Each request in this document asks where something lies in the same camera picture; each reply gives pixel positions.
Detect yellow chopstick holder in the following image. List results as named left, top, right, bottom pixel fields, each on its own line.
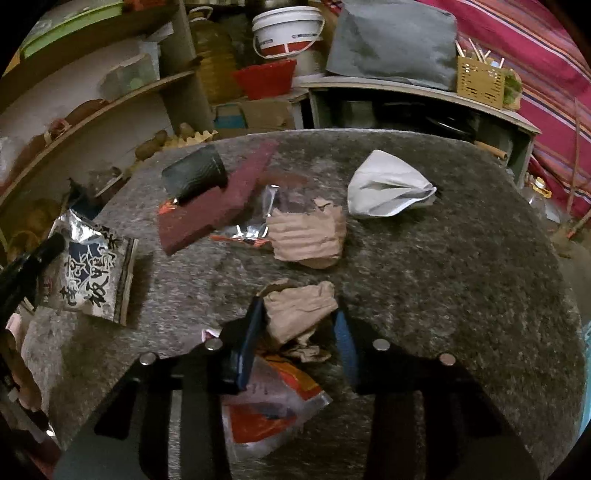
left=455, top=39, right=509, bottom=110

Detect small brown paper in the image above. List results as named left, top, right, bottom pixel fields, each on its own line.
left=257, top=279, right=340, bottom=363

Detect silver printed snack bag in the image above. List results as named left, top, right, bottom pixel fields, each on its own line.
left=39, top=210, right=139, bottom=328

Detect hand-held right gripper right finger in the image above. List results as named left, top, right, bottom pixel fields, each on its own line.
left=332, top=309, right=541, bottom=480

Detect red striped cloth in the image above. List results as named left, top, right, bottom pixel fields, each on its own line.
left=416, top=0, right=591, bottom=215

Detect clear orange-edged plastic wrapper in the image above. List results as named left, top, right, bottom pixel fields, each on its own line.
left=159, top=184, right=282, bottom=247

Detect maroon scouring pad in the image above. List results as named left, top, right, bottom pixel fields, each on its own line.
left=158, top=140, right=280, bottom=257

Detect white paper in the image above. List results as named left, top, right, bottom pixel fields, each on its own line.
left=347, top=149, right=438, bottom=219

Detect clear plastic bottle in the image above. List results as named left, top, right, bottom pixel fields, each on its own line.
left=524, top=175, right=563, bottom=220

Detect red plastic basin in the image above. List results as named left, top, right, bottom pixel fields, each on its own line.
left=231, top=59, right=297, bottom=100

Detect wooden shelf unit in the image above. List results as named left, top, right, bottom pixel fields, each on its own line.
left=0, top=0, right=215, bottom=259

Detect low wooden cabinet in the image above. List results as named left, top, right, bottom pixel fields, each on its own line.
left=295, top=74, right=542, bottom=188

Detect large brown paper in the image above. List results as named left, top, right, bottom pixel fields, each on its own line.
left=265, top=198, right=347, bottom=270

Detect brown cardboard box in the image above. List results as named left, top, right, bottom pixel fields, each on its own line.
left=213, top=95, right=308, bottom=132

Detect green plastic tray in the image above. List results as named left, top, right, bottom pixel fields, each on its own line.
left=21, top=0, right=134, bottom=58

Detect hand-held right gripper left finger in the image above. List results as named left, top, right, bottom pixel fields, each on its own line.
left=53, top=298, right=266, bottom=480

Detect yellow oil bottle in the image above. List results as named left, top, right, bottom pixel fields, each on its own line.
left=187, top=7, right=243, bottom=104

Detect white plastic bucket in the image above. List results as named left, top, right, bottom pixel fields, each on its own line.
left=252, top=6, right=325, bottom=77

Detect grey cushion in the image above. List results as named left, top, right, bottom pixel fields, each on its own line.
left=325, top=0, right=459, bottom=90

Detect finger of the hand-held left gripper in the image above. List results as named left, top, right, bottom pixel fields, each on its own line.
left=0, top=233, right=68, bottom=319

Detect crushed black cup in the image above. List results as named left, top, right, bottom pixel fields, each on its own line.
left=161, top=145, right=228, bottom=205

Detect orange white plastic wrapper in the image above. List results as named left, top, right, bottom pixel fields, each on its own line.
left=203, top=328, right=333, bottom=446

